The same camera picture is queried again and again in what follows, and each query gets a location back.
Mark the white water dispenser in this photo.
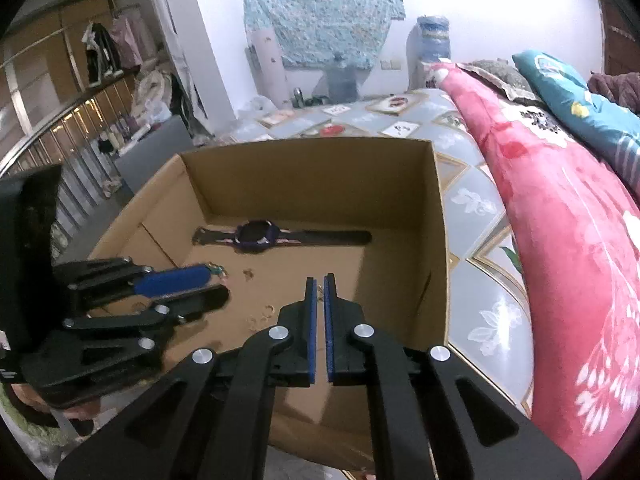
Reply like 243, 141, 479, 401
409, 57, 441, 92

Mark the blue patterned pillow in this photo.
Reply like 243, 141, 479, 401
512, 50, 640, 171

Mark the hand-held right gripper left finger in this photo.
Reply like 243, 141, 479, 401
54, 276, 321, 480

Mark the dark maroon cloth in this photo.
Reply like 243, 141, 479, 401
587, 72, 640, 111

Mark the white rolled cylinder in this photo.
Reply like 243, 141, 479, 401
247, 27, 291, 108

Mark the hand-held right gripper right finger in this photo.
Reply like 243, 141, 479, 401
322, 273, 583, 480

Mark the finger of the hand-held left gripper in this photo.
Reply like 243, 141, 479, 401
20, 284, 232, 409
52, 256, 213, 313

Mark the blue water jug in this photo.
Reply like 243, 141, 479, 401
326, 52, 358, 103

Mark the blue dispenser water bottle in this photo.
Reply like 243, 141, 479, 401
416, 15, 451, 63

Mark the wooden wall cabinet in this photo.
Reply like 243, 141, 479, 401
0, 0, 118, 131

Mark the white plastic bag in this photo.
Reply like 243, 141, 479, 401
235, 95, 278, 121

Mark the grey lace pillow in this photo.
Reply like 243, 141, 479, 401
457, 59, 548, 103

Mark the black white hanging garment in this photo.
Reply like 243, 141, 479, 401
82, 22, 123, 81

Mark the pink hanging garment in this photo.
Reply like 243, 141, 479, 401
110, 10, 156, 68

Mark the pink floral blanket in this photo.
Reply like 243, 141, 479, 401
425, 60, 640, 480

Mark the brown cardboard box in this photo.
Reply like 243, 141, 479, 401
85, 137, 451, 461

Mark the brown wooden door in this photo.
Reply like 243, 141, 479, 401
597, 0, 640, 78

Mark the black purple wristwatch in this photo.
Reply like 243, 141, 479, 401
191, 219, 373, 254

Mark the fruit print mat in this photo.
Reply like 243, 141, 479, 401
227, 89, 533, 480

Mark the teal patterned wall cloth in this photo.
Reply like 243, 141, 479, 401
242, 0, 406, 71

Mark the pile of clothes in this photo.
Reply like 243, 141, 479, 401
131, 60, 188, 131

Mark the grey box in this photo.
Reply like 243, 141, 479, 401
114, 115, 193, 196

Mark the person's left hand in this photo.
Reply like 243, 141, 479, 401
11, 382, 102, 425

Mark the row of small bottles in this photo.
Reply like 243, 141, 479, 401
97, 120, 146, 153

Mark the metal stair railing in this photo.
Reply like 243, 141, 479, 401
0, 67, 141, 261

